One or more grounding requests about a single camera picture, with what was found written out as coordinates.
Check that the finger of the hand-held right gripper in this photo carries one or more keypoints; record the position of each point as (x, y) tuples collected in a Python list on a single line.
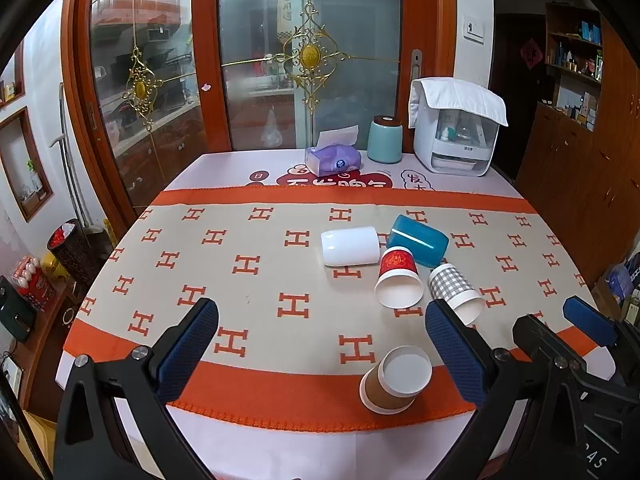
[(532, 335), (590, 321)]

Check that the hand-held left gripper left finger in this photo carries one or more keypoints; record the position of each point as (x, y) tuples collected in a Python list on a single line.
[(187, 345)]

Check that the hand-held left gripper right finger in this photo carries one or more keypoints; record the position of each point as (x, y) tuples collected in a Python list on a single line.
[(455, 350)]

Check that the grey checked paper cup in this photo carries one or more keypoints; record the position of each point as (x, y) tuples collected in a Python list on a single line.
[(447, 282)]

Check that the brown paper cup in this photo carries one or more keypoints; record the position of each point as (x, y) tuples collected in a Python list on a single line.
[(376, 390)]

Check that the red and white paper cup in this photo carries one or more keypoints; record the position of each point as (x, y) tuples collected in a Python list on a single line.
[(397, 265)]

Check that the blue plastic cup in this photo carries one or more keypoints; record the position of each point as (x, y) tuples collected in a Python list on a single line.
[(417, 237)]

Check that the white plastic cup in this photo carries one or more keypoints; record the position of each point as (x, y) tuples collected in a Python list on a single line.
[(350, 246)]

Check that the cardboard box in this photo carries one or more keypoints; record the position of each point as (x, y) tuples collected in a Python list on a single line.
[(617, 285)]

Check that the orange and beige patterned blanket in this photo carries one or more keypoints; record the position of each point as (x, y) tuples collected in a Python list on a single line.
[(250, 310)]

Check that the wooden cabinet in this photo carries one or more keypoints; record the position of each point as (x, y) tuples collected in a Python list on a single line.
[(575, 185)]

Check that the black woven waste basket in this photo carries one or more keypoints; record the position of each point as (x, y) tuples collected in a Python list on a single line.
[(72, 255)]

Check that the yellow bag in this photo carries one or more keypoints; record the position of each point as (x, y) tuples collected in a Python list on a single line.
[(54, 267)]

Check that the red egg carton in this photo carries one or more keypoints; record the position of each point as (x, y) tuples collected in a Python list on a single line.
[(32, 280)]

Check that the black device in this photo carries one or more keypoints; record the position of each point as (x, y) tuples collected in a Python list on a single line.
[(15, 310)]

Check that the white countertop appliance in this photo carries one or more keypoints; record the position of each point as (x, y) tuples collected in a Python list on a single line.
[(450, 155)]

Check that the teal canister with brown lid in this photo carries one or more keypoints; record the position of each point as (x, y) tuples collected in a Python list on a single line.
[(385, 142)]

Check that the purple tissue pack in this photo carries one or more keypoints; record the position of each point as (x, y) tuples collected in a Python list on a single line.
[(332, 160)]

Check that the white plastic bag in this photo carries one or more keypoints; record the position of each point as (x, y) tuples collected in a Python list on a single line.
[(271, 130)]

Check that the white folded towel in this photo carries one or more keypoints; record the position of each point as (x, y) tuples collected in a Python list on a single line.
[(455, 97)]

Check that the wooden shelf with bottles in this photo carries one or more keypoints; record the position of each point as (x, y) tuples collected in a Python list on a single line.
[(575, 60)]

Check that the red paper door decoration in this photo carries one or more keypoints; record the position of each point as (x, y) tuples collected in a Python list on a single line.
[(531, 52)]

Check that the orange framed glass door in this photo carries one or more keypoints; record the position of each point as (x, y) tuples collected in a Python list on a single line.
[(150, 35), (350, 35)]

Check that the white wall switch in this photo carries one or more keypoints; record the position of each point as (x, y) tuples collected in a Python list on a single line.
[(474, 29)]

